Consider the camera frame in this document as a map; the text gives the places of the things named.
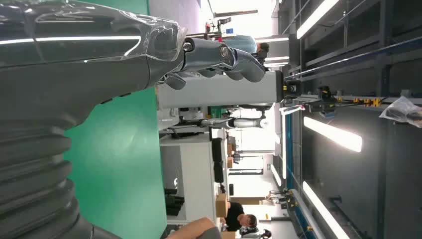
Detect green table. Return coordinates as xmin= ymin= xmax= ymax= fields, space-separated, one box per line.
xmin=64 ymin=0 xmax=168 ymax=239

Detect white machine stand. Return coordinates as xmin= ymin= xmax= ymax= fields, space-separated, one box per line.
xmin=156 ymin=70 xmax=285 ymax=110

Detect white cabinet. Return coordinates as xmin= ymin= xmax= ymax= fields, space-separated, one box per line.
xmin=159 ymin=134 xmax=217 ymax=226

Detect black office chair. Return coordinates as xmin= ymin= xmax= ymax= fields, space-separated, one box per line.
xmin=211 ymin=137 xmax=224 ymax=163
xmin=213 ymin=161 xmax=225 ymax=184

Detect black cases on floor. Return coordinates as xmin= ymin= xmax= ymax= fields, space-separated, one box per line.
xmin=164 ymin=188 xmax=185 ymax=218

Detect person in teal shirt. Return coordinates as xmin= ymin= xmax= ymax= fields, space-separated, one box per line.
xmin=221 ymin=34 xmax=270 ymax=66

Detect large cardboard box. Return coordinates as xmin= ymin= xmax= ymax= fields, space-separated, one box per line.
xmin=215 ymin=193 xmax=229 ymax=219

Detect person in black shirt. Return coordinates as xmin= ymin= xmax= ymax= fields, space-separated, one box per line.
xmin=221 ymin=202 xmax=258 ymax=232

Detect long ceiling light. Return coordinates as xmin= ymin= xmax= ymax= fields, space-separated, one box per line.
xmin=270 ymin=163 xmax=283 ymax=188
xmin=296 ymin=0 xmax=340 ymax=40

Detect person in patterned top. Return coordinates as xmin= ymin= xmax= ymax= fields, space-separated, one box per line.
xmin=239 ymin=226 xmax=273 ymax=239

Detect grey overhead gantry beam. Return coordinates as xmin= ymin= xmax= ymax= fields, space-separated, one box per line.
xmin=284 ymin=94 xmax=422 ymax=114

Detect clear plastic bag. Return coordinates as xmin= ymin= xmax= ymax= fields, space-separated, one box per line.
xmin=379 ymin=96 xmax=422 ymax=128

